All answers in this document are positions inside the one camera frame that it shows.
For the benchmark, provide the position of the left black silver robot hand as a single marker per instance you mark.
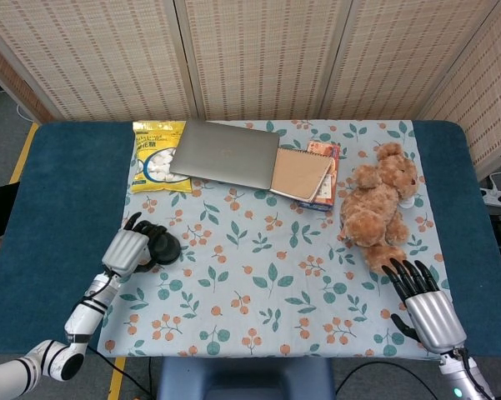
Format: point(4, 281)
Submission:
point(123, 252)

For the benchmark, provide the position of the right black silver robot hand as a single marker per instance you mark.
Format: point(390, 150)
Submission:
point(435, 321)

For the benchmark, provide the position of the black cylindrical container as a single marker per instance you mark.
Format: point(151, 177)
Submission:
point(171, 250)

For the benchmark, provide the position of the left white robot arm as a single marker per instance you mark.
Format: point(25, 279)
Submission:
point(87, 308)

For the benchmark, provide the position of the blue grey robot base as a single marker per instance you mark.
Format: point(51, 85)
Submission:
point(246, 379)

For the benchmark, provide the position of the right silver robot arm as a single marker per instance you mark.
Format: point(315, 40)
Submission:
point(462, 375)

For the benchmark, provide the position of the blue felt table cover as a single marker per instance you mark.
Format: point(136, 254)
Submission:
point(66, 187)

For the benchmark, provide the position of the yellow marshmallow bag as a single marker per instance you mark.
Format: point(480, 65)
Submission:
point(156, 154)

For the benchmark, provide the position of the brown teddy bear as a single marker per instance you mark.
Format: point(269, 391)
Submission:
point(371, 208)

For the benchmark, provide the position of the floral leaf berry tablecloth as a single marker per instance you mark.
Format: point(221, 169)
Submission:
point(254, 283)

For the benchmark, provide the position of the white power strip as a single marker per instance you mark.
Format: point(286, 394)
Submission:
point(498, 195)

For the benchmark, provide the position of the grey closed laptop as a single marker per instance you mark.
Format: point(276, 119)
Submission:
point(225, 152)

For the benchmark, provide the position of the orange blue snack box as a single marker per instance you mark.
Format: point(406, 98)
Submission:
point(331, 193)

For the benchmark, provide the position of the brown spiral notebook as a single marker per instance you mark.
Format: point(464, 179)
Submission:
point(300, 173)

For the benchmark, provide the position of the woven folding screen panel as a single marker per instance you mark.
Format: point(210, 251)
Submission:
point(8, 79)
point(400, 54)
point(483, 91)
point(87, 54)
point(258, 54)

